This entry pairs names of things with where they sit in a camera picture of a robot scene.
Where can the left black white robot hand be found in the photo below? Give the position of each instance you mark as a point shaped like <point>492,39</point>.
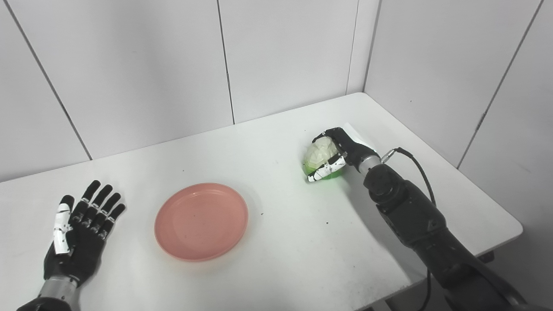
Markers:
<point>80,237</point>

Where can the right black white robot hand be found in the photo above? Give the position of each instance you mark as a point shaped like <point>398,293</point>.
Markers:
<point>350,149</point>

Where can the green white toy cabbage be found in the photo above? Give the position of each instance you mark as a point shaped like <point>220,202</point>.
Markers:
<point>319,153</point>

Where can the pink plastic plate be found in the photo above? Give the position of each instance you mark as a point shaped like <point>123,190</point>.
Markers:
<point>201,222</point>

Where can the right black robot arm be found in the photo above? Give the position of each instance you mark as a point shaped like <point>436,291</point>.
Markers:
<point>432,233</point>

